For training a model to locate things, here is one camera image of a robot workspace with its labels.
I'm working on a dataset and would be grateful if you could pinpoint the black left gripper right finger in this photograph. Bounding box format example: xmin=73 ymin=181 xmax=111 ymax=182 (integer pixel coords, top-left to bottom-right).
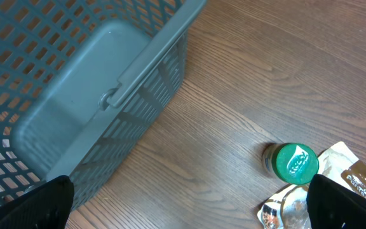
xmin=306 ymin=174 xmax=366 ymax=229

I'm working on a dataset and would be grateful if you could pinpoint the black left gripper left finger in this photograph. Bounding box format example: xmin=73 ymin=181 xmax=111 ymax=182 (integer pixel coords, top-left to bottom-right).
xmin=0 ymin=175 xmax=74 ymax=229

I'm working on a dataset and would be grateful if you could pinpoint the brown snack packet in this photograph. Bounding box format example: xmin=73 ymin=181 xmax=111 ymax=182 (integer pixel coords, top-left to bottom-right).
xmin=257 ymin=142 xmax=366 ymax=229

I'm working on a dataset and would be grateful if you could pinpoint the green lidded jar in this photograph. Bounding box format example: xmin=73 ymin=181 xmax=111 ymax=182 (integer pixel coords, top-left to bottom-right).
xmin=262 ymin=142 xmax=319 ymax=185

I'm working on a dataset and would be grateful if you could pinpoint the grey plastic mesh basket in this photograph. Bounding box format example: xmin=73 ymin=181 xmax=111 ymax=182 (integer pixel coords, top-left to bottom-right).
xmin=0 ymin=0 xmax=205 ymax=208

